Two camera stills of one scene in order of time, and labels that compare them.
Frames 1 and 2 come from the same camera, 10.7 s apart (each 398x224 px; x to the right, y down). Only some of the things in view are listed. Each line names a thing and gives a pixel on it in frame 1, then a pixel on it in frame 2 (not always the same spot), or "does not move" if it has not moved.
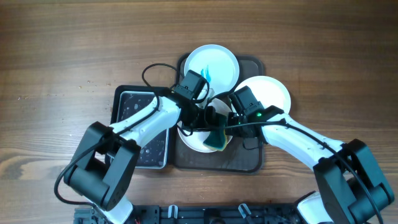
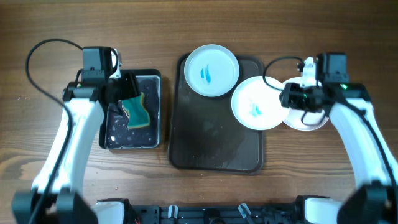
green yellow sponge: (217, 139) → (138, 116)
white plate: (196, 139) → (306, 119)
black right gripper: (235, 132) → (290, 99)
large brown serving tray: (235, 158) does not move
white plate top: (216, 63) does not move
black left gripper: (211, 118) → (132, 86)
